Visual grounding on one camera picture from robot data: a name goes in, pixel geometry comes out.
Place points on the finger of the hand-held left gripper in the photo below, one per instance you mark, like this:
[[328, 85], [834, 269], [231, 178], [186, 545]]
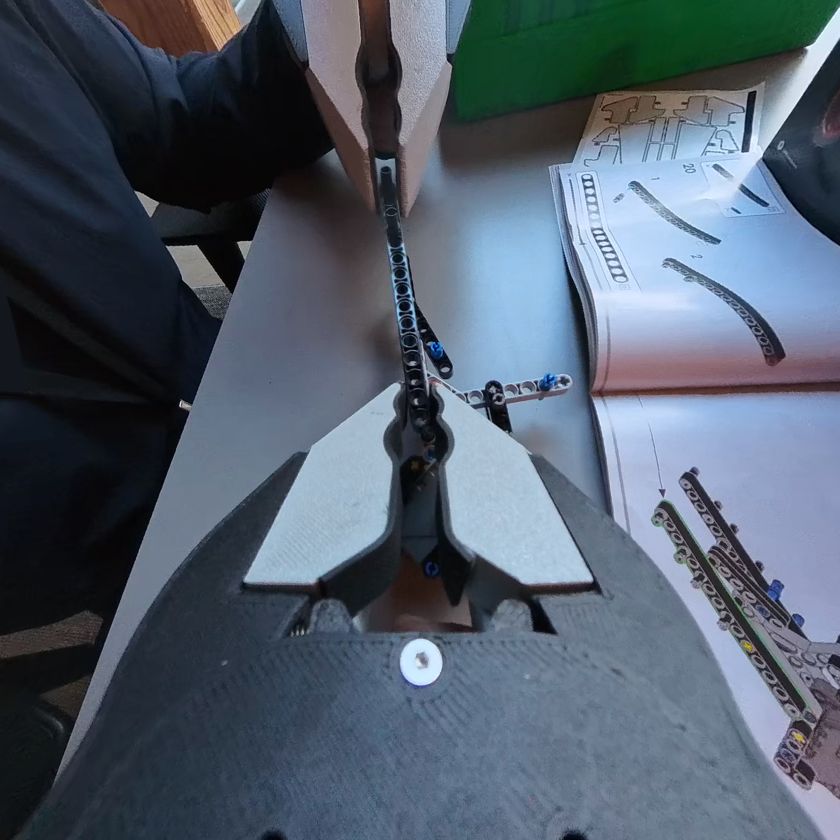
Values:
[[426, 52], [328, 39]]

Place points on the open instruction booklet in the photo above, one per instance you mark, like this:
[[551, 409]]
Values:
[[689, 315]]

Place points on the long black lego beam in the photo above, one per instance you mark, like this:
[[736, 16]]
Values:
[[403, 295]]

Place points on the wooden post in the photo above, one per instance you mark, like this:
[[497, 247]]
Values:
[[170, 23]]

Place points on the black office chair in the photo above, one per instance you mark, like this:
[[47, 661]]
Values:
[[216, 236]]

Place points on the grey lego chassis assembly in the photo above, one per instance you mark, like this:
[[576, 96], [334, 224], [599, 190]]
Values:
[[518, 387]]

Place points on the person's left forearm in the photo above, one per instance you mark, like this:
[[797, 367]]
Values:
[[216, 118]]

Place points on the dark lego set box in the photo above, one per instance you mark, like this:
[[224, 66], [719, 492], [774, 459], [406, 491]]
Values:
[[810, 151]]

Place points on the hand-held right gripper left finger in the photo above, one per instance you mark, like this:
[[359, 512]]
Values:
[[321, 518]]

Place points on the line drawing paper sheet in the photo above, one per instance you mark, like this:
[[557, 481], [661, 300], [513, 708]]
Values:
[[669, 124]]

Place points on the green plastic bin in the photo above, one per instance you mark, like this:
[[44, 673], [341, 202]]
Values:
[[623, 52]]

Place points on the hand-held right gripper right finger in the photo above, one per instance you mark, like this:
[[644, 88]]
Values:
[[505, 518]]

